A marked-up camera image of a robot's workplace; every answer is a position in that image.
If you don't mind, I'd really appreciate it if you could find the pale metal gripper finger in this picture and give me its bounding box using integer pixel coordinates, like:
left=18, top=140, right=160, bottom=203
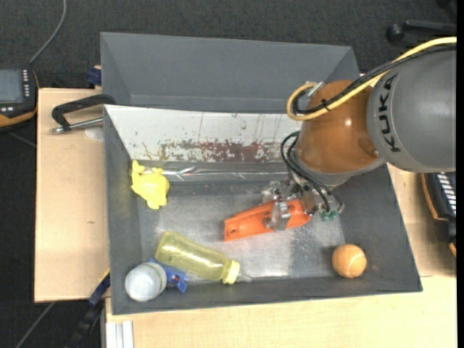
left=275, top=199, right=294, bottom=232
left=260, top=189, right=281, bottom=231

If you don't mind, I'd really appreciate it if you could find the orange block with holes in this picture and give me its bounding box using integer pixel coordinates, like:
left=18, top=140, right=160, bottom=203
left=223, top=198, right=312, bottom=243

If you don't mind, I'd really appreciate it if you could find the orange tennis ball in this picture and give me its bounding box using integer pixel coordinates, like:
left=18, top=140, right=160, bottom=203
left=331, top=243, right=368, bottom=279

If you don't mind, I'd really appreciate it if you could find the yellow clear plastic bottle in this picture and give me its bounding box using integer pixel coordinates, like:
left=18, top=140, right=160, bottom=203
left=154, top=230, right=241, bottom=286

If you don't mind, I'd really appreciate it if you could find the yellow toy animal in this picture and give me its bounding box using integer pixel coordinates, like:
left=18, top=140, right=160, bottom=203
left=130, top=159, right=171, bottom=211

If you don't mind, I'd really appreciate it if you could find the white spray bottle blue trigger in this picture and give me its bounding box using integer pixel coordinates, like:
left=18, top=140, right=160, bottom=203
left=124, top=258, right=190, bottom=303

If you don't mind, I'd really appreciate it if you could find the grey metal bin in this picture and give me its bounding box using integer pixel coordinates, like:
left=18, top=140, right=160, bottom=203
left=99, top=31, right=424, bottom=315

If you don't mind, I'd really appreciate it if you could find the pale brown flat board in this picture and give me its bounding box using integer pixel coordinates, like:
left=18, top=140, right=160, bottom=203
left=33, top=87, right=111, bottom=303

